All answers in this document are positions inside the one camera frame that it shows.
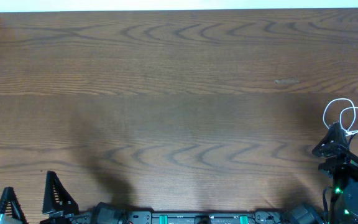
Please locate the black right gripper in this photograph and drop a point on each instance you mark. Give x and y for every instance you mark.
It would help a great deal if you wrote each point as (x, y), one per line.
(344, 163)

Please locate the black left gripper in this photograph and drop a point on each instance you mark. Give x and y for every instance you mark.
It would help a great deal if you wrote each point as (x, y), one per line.
(49, 218)

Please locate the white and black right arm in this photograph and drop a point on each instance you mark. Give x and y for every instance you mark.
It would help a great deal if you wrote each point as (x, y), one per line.
(340, 201)

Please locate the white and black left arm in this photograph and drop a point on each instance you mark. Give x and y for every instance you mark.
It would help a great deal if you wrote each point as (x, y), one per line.
(104, 213)

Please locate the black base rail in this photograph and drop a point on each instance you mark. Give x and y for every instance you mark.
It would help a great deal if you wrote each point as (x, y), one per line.
(261, 217)

